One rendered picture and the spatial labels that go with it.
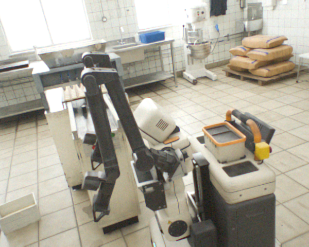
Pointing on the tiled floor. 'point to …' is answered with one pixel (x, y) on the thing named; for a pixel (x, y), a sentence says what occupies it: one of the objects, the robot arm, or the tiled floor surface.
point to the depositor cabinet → (73, 180)
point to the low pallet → (261, 76)
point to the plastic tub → (18, 213)
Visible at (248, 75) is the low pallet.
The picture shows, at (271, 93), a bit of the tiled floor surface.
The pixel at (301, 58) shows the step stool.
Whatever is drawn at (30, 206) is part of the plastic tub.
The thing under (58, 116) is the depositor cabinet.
